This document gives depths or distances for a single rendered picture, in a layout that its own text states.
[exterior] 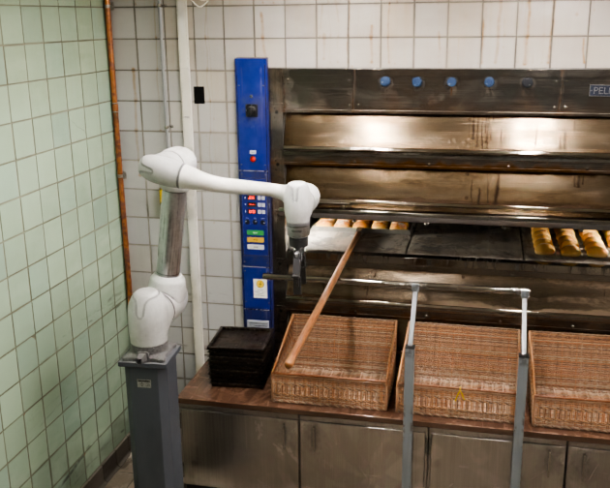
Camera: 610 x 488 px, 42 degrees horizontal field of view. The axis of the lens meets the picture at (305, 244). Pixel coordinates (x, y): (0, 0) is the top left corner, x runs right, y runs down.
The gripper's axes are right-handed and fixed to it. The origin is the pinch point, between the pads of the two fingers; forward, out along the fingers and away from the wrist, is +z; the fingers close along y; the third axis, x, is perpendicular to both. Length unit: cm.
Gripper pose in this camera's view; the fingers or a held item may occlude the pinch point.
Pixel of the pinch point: (299, 286)
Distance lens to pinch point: 314.9
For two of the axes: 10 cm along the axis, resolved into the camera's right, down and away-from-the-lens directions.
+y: -1.4, 2.5, -9.6
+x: 9.9, 0.1, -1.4
